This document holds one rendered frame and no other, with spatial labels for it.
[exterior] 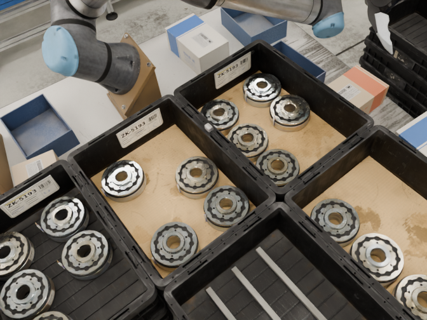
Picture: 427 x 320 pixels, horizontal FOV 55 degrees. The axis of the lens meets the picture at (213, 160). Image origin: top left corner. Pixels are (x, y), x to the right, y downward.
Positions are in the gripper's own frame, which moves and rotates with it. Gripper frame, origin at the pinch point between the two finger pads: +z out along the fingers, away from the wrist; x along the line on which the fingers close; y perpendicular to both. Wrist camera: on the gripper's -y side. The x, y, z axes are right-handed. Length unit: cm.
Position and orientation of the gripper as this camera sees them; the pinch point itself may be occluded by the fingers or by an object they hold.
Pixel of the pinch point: (424, 27)
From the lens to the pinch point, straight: 99.2
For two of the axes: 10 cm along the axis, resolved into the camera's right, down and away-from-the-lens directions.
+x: -6.8, 6.5, 3.4
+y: 3.7, -1.0, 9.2
